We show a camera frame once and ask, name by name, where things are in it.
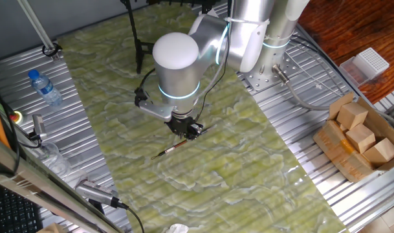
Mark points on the light wooden block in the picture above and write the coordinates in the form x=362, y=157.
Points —
x=381, y=152
x=352, y=115
x=361, y=137

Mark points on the black pen rack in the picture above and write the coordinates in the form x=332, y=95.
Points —
x=139, y=55

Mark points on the clear water bottle blue label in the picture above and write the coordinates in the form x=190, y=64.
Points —
x=46, y=90

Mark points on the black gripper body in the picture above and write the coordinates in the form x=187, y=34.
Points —
x=182, y=122

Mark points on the small cardboard box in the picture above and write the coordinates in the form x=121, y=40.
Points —
x=52, y=229

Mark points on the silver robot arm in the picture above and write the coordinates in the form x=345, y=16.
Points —
x=177, y=74

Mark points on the green marble pattern mat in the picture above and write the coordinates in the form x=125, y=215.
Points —
x=216, y=181

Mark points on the large brown cardboard box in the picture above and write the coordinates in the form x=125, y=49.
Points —
x=339, y=152

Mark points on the brown calligraphy brush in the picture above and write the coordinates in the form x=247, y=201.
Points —
x=172, y=149

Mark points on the white pipette tip box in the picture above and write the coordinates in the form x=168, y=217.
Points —
x=373, y=63

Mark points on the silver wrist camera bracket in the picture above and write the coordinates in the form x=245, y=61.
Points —
x=154, y=111

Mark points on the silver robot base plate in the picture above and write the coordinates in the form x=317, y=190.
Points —
x=258, y=83

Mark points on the crumpled white paper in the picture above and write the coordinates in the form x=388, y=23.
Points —
x=177, y=228

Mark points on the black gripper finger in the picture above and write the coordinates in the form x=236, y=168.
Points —
x=188, y=134
x=197, y=128

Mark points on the black keyboard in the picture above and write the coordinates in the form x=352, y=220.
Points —
x=18, y=217

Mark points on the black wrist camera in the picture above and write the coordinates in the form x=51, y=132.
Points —
x=140, y=97

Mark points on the aluminium frame bar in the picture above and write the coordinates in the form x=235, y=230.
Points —
x=22, y=174

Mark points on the yellow red emergency button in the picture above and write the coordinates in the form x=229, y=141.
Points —
x=16, y=117

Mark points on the aluminium pole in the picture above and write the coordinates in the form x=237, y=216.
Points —
x=38, y=29

